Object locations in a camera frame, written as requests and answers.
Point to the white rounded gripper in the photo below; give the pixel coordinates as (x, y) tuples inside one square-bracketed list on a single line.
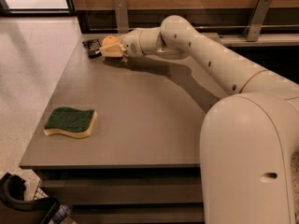
[(131, 44)]

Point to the orange fruit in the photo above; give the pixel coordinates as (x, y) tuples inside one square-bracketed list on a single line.
[(110, 40)]

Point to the black curved robot base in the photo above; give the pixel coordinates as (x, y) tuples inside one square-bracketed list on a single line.
[(15, 210)]

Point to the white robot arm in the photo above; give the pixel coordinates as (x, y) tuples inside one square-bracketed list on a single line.
[(247, 139)]

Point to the dark rxbar chocolate wrapper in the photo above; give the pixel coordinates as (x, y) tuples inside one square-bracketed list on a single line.
[(92, 47)]

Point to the green and yellow sponge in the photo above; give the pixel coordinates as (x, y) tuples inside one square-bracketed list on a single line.
[(70, 122)]

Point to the grey cabinet with drawers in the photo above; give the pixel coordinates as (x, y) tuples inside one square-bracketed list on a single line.
[(140, 165)]

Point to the grey side shelf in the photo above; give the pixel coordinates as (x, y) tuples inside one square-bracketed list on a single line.
[(272, 40)]

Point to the left metal wall bracket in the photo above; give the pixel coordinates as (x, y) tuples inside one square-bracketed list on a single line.
[(121, 13)]

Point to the metal wall bracket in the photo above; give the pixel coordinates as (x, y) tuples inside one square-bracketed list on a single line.
[(121, 13), (253, 29)]

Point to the right metal wall bracket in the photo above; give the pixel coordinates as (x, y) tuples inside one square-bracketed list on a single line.
[(253, 29)]

